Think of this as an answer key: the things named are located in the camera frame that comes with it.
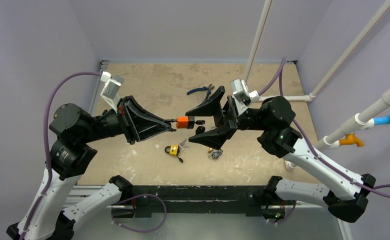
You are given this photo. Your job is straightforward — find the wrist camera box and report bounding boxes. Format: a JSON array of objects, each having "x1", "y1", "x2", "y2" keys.
[
  {"x1": 230, "y1": 78, "x2": 260, "y2": 106},
  {"x1": 100, "y1": 71, "x2": 124, "y2": 112}
]

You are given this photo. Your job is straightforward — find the grey insulated pipe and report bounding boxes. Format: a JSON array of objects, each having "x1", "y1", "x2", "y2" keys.
[{"x1": 314, "y1": 89, "x2": 390, "y2": 151}]

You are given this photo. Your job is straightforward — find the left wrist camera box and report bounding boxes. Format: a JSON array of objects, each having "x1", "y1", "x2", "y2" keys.
[{"x1": 100, "y1": 71, "x2": 124, "y2": 112}]

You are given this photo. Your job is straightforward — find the blue handled pliers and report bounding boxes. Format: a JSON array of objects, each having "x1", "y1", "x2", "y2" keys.
[{"x1": 186, "y1": 84, "x2": 214, "y2": 100}]

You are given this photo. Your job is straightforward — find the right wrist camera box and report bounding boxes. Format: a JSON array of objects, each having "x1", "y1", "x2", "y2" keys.
[{"x1": 230, "y1": 78, "x2": 260, "y2": 106}]

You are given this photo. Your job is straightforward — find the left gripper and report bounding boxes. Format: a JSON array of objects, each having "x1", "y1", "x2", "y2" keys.
[{"x1": 81, "y1": 94, "x2": 172, "y2": 143}]

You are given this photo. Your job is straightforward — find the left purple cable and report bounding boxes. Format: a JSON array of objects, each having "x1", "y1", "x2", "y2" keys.
[{"x1": 18, "y1": 71, "x2": 104, "y2": 240}]

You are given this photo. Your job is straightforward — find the orange tap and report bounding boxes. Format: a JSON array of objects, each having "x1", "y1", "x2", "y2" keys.
[{"x1": 338, "y1": 133, "x2": 364, "y2": 148}]

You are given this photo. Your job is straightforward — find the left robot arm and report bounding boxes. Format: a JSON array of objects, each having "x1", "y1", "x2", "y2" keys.
[{"x1": 6, "y1": 96, "x2": 173, "y2": 240}]

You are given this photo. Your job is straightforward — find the orange black padlock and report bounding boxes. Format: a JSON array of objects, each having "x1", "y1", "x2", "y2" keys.
[{"x1": 171, "y1": 116, "x2": 206, "y2": 135}]

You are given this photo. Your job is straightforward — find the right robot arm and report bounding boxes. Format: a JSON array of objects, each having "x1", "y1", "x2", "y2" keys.
[{"x1": 186, "y1": 86, "x2": 376, "y2": 223}]

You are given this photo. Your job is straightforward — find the white pvc pipe frame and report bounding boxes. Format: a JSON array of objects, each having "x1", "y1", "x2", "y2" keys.
[{"x1": 242, "y1": 0, "x2": 390, "y2": 171}]

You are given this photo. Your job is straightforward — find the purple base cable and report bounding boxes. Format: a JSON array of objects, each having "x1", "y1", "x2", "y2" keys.
[{"x1": 110, "y1": 194, "x2": 167, "y2": 234}]

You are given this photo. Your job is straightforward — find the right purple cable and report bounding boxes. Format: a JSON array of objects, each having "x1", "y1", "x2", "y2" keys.
[{"x1": 257, "y1": 56, "x2": 390, "y2": 200}]

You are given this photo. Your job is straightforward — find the yellow black padlock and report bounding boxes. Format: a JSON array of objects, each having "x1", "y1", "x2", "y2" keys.
[{"x1": 164, "y1": 139, "x2": 189, "y2": 163}]

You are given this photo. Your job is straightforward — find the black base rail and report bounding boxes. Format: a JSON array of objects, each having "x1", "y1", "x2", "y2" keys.
[{"x1": 110, "y1": 175, "x2": 297, "y2": 220}]

